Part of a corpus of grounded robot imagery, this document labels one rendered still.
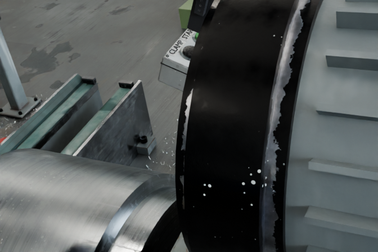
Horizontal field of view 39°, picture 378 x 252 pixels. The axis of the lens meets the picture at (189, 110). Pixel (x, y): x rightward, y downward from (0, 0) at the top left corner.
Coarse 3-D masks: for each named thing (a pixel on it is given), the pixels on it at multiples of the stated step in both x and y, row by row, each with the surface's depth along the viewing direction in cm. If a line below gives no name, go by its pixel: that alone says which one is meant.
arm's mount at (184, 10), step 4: (188, 0) 154; (192, 0) 154; (184, 4) 151; (188, 4) 151; (180, 8) 149; (184, 8) 149; (188, 8) 149; (180, 12) 150; (184, 12) 149; (188, 12) 149; (180, 16) 151; (184, 16) 150; (188, 16) 149; (180, 20) 151; (184, 20) 151; (184, 24) 152; (184, 28) 152
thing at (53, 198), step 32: (0, 160) 51; (32, 160) 51; (64, 160) 51; (96, 160) 53; (0, 192) 46; (32, 192) 45; (64, 192) 45; (96, 192) 44; (128, 192) 44; (160, 192) 47; (0, 224) 43; (32, 224) 43; (64, 224) 42; (96, 224) 41; (128, 224) 42; (160, 224) 43
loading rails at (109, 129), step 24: (72, 96) 106; (96, 96) 110; (120, 96) 104; (144, 96) 107; (48, 120) 100; (72, 120) 104; (96, 120) 98; (120, 120) 99; (144, 120) 108; (0, 144) 93; (24, 144) 95; (48, 144) 98; (72, 144) 93; (96, 144) 93; (120, 144) 100; (144, 144) 106
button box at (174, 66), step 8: (184, 32) 87; (192, 32) 88; (184, 40) 86; (192, 40) 86; (176, 48) 83; (168, 56) 81; (176, 56) 82; (184, 56) 82; (168, 64) 82; (176, 64) 81; (184, 64) 81; (160, 72) 83; (168, 72) 83; (176, 72) 82; (184, 72) 81; (160, 80) 84; (168, 80) 84; (176, 80) 83; (184, 80) 82; (176, 88) 84
